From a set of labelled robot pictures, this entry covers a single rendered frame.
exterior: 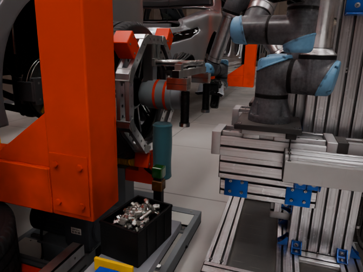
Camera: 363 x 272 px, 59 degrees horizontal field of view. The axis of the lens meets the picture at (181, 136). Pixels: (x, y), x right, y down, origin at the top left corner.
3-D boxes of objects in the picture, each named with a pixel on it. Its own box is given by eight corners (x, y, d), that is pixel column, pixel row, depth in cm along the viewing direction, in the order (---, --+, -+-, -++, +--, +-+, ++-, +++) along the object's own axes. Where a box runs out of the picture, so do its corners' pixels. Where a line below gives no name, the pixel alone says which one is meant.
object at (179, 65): (154, 67, 149) (154, 43, 146) (193, 68, 143) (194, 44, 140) (137, 68, 133) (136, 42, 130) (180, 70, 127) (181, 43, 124)
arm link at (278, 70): (260, 90, 122) (263, 53, 119) (296, 93, 115) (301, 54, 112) (249, 93, 112) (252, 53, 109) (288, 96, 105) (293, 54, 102)
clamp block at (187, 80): (170, 88, 134) (170, 75, 133) (190, 89, 132) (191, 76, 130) (166, 89, 130) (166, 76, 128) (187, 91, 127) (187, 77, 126)
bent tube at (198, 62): (169, 65, 167) (169, 44, 164) (204, 66, 161) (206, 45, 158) (156, 66, 151) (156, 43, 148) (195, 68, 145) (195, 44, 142)
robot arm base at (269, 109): (289, 117, 122) (293, 92, 119) (290, 126, 108) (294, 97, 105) (249, 114, 126) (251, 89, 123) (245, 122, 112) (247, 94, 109)
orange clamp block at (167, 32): (156, 50, 167) (160, 36, 169) (170, 51, 164) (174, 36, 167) (152, 42, 160) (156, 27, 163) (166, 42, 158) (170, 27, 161)
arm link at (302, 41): (274, 52, 89) (277, 9, 86) (316, 53, 83) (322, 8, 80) (264, 52, 82) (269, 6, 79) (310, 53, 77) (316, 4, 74)
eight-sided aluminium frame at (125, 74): (164, 134, 187) (165, 36, 172) (174, 135, 185) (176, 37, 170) (116, 163, 137) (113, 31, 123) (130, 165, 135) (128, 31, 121)
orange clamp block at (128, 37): (123, 46, 134) (115, 29, 127) (140, 47, 132) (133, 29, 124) (118, 59, 131) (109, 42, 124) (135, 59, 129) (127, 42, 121)
